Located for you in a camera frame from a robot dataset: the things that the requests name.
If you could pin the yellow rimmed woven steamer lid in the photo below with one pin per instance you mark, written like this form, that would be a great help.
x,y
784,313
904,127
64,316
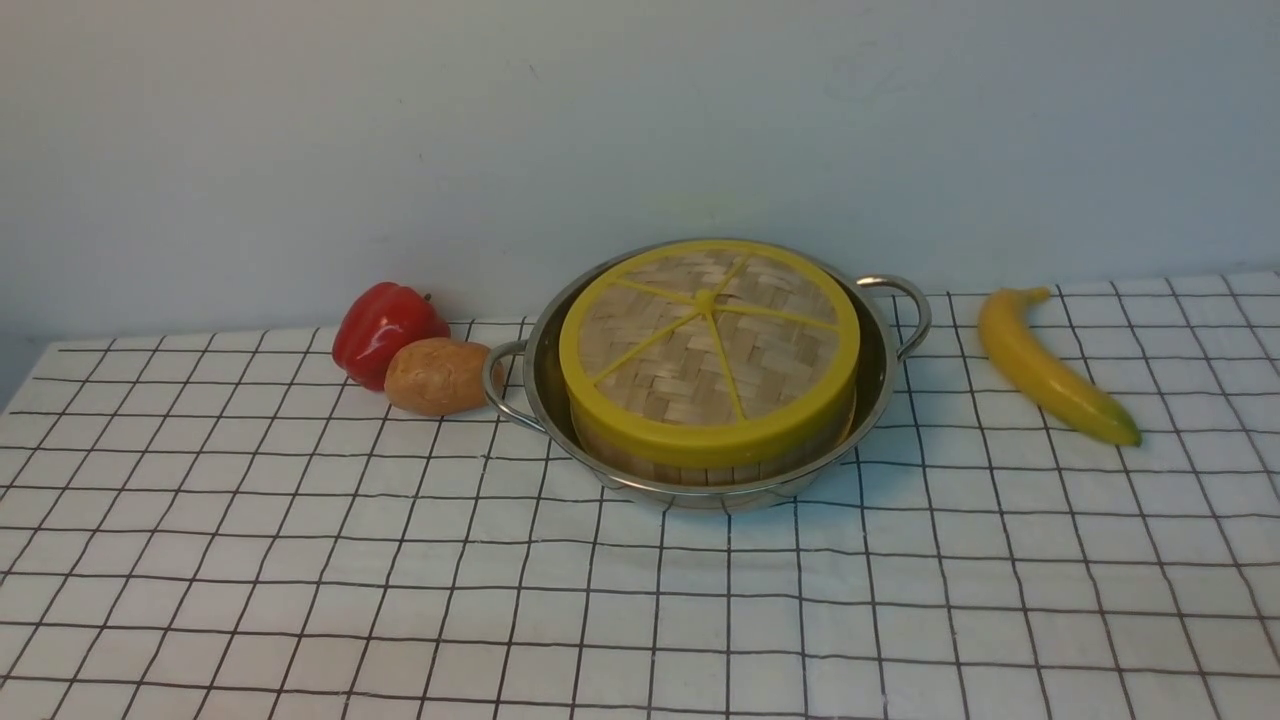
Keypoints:
x,y
709,344

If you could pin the yellow rimmed bamboo steamer basket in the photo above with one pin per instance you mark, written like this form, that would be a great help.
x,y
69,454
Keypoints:
x,y
721,469

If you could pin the brown potato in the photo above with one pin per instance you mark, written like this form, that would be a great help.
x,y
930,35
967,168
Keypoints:
x,y
437,377

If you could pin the red bell pepper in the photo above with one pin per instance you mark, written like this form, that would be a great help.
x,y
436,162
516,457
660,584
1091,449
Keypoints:
x,y
383,320

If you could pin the yellow banana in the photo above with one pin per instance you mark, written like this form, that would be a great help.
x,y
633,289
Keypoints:
x,y
1015,351

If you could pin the white grid tablecloth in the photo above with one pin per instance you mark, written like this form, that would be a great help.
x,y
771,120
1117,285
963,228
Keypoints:
x,y
216,526

